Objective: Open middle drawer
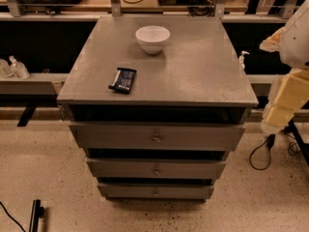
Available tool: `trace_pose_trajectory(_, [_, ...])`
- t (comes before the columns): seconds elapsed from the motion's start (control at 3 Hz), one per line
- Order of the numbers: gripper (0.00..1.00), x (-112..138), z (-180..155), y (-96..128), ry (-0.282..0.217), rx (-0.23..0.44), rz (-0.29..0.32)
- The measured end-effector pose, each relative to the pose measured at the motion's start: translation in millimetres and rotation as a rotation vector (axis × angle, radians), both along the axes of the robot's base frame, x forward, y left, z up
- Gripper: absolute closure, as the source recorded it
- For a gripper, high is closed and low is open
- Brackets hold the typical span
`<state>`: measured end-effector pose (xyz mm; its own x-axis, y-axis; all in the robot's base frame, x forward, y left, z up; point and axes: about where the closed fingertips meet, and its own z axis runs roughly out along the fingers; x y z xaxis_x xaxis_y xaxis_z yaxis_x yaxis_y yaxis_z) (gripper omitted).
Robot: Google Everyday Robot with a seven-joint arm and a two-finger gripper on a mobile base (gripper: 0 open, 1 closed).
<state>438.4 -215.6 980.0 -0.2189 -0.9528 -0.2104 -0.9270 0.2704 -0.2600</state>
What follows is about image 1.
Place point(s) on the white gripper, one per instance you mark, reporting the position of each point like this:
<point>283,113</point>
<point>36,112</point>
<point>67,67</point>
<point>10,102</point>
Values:
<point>296,43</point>

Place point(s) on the grey drawer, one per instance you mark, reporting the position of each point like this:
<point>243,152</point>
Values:
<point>157,136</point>
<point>160,192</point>
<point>156,168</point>

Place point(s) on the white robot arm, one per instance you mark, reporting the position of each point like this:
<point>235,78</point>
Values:
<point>294,45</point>

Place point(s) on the grey drawer cabinet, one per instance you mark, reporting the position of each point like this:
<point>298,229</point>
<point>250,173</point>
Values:
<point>196,79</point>

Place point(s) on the grey top drawer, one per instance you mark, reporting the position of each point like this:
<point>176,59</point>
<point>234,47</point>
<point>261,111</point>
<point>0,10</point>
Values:
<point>157,136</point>

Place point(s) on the grey bottom drawer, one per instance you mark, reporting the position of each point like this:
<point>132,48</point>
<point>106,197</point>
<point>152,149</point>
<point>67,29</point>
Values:
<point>160,192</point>

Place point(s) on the white pump bottle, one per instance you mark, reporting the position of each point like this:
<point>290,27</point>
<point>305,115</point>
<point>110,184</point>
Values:
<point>242,58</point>

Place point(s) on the black metal leg right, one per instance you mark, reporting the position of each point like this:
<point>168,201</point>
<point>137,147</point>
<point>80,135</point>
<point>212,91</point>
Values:
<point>304,147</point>

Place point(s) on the white bowl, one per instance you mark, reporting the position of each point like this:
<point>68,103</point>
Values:
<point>152,38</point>

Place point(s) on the clear sanitizer bottle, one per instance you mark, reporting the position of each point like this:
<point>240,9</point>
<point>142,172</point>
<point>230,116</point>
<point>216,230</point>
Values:
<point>18,68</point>

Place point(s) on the clear bottle at edge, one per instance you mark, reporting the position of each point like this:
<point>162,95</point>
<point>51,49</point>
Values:
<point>5,69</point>

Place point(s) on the black stand foot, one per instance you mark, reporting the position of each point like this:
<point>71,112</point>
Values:
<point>36,213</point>

